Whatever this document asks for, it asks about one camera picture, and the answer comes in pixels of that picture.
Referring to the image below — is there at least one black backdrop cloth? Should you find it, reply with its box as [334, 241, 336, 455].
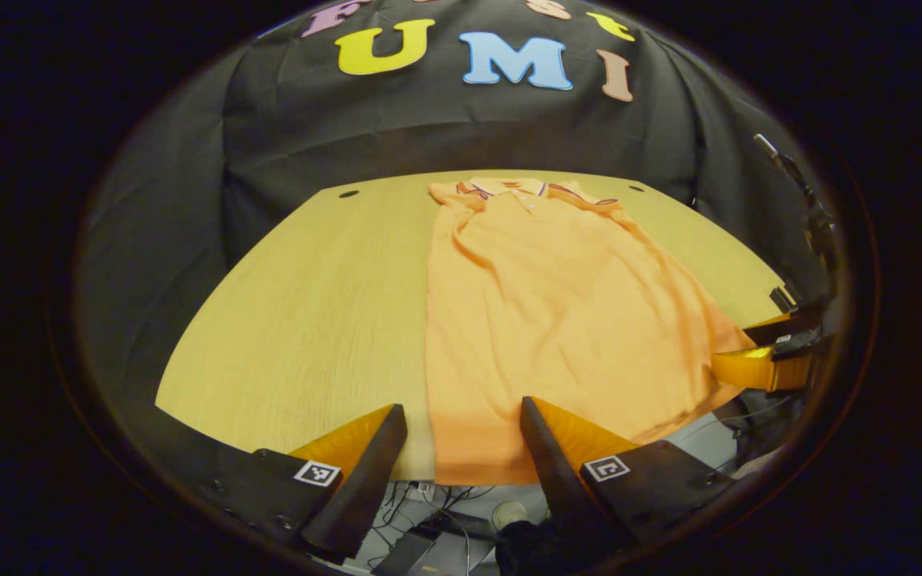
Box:
[77, 0, 838, 449]

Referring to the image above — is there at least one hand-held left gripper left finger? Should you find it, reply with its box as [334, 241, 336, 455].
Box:
[205, 404, 408, 565]

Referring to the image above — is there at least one dark flat box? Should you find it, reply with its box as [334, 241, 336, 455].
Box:
[371, 528, 438, 575]

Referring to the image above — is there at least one orange T-shirt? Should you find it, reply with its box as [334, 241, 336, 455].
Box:
[425, 176, 758, 486]

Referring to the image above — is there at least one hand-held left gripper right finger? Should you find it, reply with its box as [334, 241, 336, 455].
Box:
[519, 396, 738, 561]

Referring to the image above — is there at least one dark cloth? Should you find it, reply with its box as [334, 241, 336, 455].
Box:
[496, 516, 590, 575]

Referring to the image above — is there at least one white round object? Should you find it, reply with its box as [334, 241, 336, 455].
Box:
[493, 500, 530, 530]

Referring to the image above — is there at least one bundle of black cables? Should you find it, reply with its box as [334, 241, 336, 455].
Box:
[371, 480, 503, 570]

